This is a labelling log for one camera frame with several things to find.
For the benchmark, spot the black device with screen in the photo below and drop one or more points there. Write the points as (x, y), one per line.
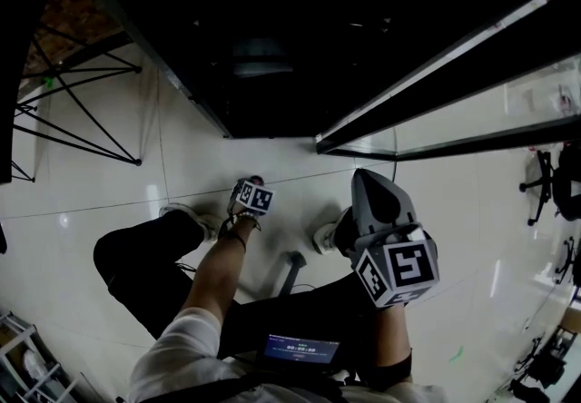
(299, 349)

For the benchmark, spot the person's white shirt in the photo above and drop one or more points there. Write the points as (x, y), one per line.
(181, 346)

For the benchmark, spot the person's shoe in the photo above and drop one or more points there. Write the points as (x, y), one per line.
(324, 238)
(202, 222)

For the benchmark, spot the person's black trousers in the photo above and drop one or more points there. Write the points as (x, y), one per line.
(150, 274)

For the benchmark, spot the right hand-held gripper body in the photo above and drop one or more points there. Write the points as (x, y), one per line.
(410, 265)

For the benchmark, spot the white metal rack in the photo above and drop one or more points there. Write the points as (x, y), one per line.
(20, 324)

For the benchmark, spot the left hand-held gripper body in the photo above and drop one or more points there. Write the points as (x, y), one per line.
(258, 199)

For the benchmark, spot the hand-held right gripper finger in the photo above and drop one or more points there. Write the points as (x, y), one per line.
(363, 210)
(399, 206)

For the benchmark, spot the person's right forearm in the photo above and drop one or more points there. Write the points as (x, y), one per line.
(392, 333)

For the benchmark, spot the black elastic wristband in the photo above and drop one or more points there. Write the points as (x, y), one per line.
(239, 240)

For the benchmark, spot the person's left shoe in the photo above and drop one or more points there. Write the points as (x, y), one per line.
(202, 222)

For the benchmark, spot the black mini fridge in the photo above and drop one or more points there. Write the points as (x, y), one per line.
(272, 97)

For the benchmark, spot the person's left forearm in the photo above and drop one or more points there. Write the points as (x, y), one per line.
(218, 274)

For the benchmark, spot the black arm sleeve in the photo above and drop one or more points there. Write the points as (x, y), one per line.
(390, 374)

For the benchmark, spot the person's right shoe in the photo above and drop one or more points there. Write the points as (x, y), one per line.
(324, 238)

